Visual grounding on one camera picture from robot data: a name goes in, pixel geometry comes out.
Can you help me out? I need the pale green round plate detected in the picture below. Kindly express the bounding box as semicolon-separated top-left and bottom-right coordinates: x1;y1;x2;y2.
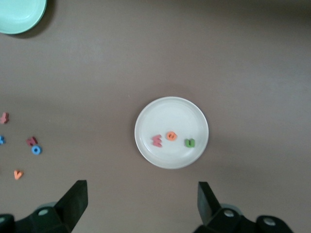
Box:
0;0;48;35

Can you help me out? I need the brown table cover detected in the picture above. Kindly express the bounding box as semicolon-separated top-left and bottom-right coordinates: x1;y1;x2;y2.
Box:
0;0;311;233

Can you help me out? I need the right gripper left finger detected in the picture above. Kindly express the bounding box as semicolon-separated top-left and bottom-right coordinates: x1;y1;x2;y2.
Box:
0;180;88;233

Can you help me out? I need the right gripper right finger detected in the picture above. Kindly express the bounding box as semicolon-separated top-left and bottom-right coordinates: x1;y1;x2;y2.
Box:
197;181;295;233

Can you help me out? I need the pink foam letter w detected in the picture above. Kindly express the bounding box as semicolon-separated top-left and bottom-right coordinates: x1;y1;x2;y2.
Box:
152;134;163;148

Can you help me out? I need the beige round plate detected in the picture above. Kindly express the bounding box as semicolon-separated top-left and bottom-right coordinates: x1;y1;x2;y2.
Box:
134;96;210;170

